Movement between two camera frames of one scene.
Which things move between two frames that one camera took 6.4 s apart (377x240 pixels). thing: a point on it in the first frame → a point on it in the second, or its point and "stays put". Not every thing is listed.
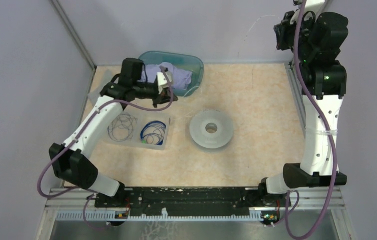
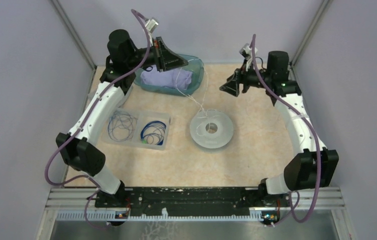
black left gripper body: (153, 93) → (160, 65)
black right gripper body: (286, 39) → (250, 78)
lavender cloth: (181, 79) stays put
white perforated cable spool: (222, 136) stays put
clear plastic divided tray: (139, 129) stays put
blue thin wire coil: (121, 128) stays put
